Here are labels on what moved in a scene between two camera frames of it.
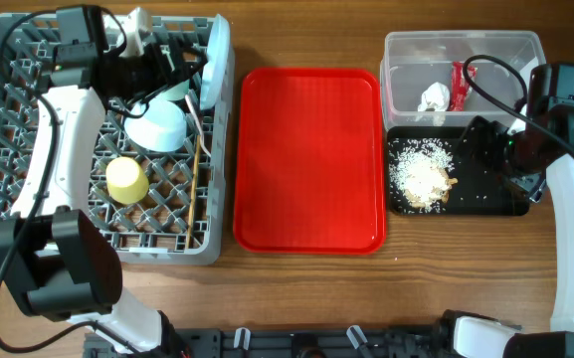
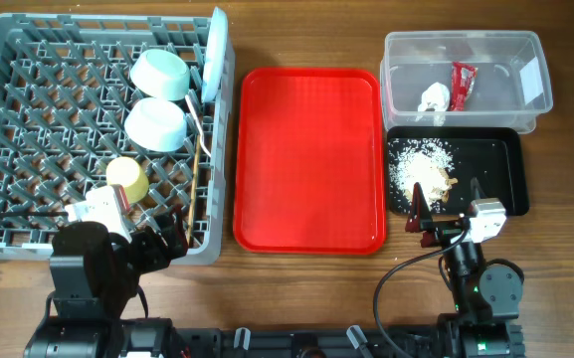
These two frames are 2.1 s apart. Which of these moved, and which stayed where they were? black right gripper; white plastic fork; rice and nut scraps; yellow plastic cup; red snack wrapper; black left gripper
Moved: black left gripper; black right gripper
Stayed: white plastic fork; yellow plastic cup; red snack wrapper; rice and nut scraps
